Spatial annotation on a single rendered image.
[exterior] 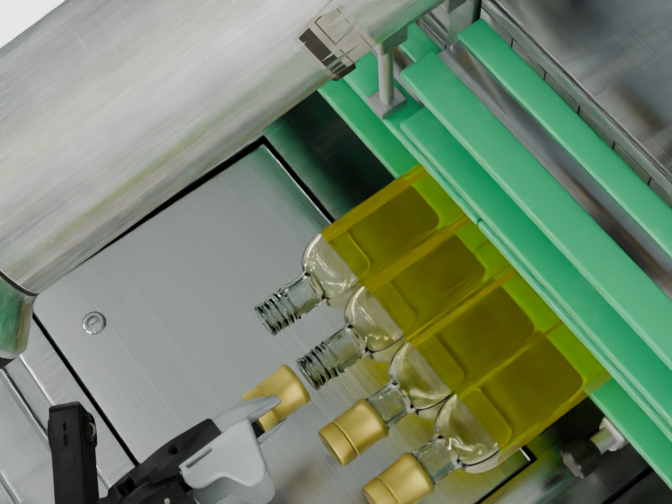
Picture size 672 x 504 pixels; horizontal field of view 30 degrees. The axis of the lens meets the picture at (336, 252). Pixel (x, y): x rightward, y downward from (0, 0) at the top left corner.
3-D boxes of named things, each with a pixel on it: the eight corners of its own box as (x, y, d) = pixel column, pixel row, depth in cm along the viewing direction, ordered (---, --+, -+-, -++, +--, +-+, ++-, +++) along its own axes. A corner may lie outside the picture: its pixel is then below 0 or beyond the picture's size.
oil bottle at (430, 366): (578, 236, 106) (378, 382, 101) (587, 205, 101) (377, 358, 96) (623, 284, 104) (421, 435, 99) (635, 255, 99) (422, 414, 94)
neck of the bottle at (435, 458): (433, 443, 97) (384, 479, 96) (433, 431, 95) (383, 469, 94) (457, 472, 96) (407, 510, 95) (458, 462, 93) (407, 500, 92)
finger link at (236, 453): (315, 445, 94) (218, 523, 94) (270, 386, 97) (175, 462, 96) (307, 436, 91) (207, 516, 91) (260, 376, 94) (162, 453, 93)
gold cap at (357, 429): (362, 406, 100) (317, 438, 99) (360, 391, 96) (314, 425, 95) (389, 440, 98) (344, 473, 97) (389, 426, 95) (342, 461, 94)
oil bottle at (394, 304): (534, 187, 108) (335, 328, 103) (540, 154, 103) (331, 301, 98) (578, 232, 106) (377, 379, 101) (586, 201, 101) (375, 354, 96)
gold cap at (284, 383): (286, 373, 101) (242, 405, 100) (282, 357, 98) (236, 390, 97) (312, 406, 99) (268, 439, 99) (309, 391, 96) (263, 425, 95)
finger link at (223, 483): (317, 474, 100) (220, 539, 97) (274, 418, 103) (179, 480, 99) (319, 460, 98) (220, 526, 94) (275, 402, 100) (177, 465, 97)
